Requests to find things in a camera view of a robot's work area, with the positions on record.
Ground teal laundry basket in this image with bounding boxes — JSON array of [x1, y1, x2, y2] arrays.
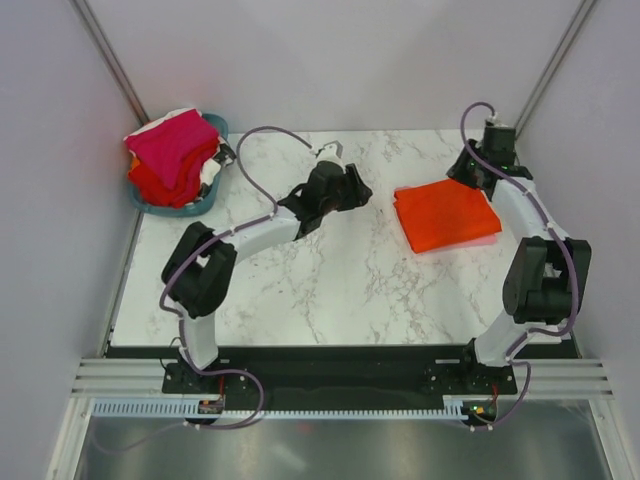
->
[[124, 108, 235, 217]]

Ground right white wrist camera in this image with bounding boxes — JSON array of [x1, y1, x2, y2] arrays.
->
[[485, 113, 508, 127]]

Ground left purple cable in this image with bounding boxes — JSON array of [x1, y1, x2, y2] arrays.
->
[[158, 124, 316, 431]]

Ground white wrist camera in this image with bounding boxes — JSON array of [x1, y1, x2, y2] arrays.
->
[[485, 113, 508, 127], [313, 140, 343, 165]]

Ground orange t shirt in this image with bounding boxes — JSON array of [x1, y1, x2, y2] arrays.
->
[[394, 179, 502, 254]]

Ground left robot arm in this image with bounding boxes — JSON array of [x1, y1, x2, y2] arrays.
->
[[159, 160, 373, 393]]

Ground aluminium frame rail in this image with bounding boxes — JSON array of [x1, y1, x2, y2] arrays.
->
[[71, 358, 614, 400]]

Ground red t shirt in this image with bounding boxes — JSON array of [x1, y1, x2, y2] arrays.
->
[[127, 148, 210, 209]]

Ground pink t shirt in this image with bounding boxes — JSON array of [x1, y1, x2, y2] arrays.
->
[[442, 234, 499, 250]]

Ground white slotted cable duct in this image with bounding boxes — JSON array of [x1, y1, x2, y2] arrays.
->
[[91, 397, 473, 421]]

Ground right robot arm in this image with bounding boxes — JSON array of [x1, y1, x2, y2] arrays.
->
[[447, 119, 592, 394]]

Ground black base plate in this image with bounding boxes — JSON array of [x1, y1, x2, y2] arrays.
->
[[162, 345, 517, 409]]

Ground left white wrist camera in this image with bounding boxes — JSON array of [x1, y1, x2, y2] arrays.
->
[[313, 140, 343, 165]]

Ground black white patterned t shirt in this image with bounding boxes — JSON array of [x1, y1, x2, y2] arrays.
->
[[195, 139, 236, 202]]

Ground magenta t shirt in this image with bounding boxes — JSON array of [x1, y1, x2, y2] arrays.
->
[[124, 108, 219, 190]]

